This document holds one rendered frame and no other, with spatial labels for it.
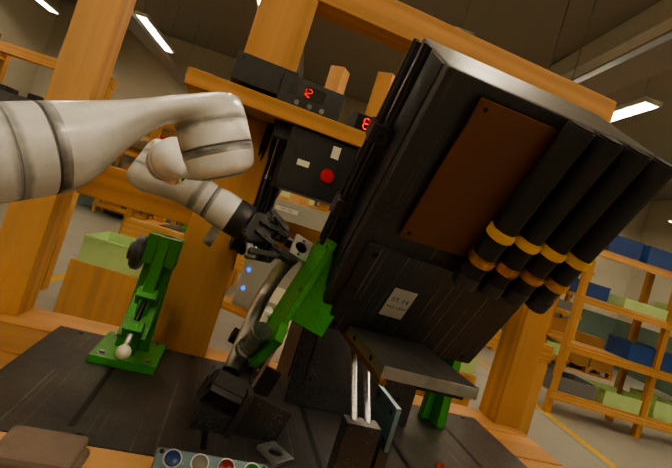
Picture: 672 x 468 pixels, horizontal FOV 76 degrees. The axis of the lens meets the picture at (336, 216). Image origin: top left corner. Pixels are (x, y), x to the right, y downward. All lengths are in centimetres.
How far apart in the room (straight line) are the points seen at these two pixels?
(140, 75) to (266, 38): 1086
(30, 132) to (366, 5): 98
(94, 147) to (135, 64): 1165
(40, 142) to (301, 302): 48
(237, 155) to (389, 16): 83
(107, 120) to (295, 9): 81
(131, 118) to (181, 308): 73
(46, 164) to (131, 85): 1155
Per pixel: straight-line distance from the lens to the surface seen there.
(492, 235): 69
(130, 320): 97
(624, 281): 1406
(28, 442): 71
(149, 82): 1189
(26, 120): 47
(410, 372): 67
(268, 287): 94
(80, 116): 49
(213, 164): 55
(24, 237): 122
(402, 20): 130
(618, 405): 648
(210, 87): 103
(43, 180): 47
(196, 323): 117
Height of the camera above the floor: 129
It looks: 2 degrees up
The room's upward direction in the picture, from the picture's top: 17 degrees clockwise
